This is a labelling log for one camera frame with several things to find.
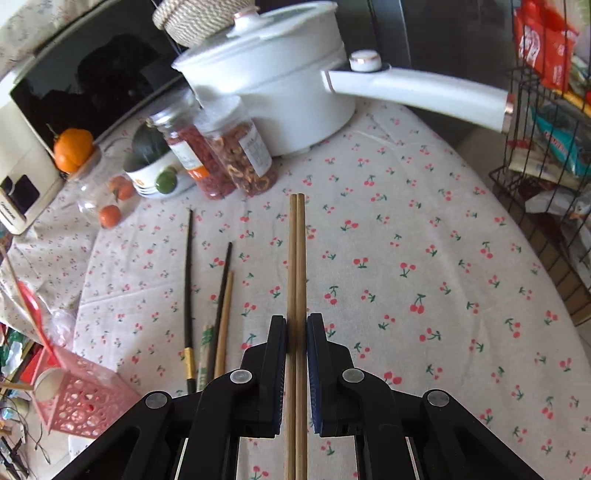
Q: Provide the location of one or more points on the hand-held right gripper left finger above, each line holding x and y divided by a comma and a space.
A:
277, 369

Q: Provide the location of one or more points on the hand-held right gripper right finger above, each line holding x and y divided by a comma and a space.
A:
316, 369

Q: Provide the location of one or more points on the green patterned wooden chopstick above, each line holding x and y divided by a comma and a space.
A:
203, 360
209, 341

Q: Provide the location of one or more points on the pile of wooden chopsticks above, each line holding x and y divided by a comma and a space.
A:
301, 258
221, 295

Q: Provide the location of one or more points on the black chopstick with gold band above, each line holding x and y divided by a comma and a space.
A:
187, 295

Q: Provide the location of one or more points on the pink perforated utensil holder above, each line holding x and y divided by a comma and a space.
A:
87, 401

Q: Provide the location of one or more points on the white spoon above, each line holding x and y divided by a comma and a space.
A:
47, 384

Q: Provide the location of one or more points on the red spoon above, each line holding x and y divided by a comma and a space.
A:
32, 307

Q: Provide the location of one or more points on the jar of dried fruit rings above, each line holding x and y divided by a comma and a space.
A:
240, 152

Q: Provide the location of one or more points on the clear plastic bag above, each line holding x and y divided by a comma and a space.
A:
60, 323

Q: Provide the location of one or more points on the white bowl with green dot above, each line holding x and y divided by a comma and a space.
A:
152, 182

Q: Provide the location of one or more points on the small tangerine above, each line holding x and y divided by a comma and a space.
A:
110, 216
121, 188

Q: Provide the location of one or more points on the jar of red dried berries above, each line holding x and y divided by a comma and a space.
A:
196, 157

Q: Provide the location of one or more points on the red cardboard box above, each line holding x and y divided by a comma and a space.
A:
32, 369

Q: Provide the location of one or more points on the glass jar with wooden lid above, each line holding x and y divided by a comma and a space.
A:
97, 194

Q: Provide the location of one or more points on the dark green squash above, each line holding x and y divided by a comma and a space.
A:
150, 143

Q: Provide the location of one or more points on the white electric pot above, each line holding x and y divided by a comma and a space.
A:
286, 92

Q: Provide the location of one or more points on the large orange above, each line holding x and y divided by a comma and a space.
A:
73, 150

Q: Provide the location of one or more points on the cream air fryer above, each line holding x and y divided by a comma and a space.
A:
23, 184

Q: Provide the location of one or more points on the grey refrigerator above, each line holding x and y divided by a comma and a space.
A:
415, 46

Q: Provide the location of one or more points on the black microwave oven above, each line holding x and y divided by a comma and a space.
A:
92, 83

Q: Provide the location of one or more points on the woven basket with lid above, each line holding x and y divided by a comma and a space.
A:
198, 21

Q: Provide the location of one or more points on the red snack packets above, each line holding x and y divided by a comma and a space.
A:
545, 41

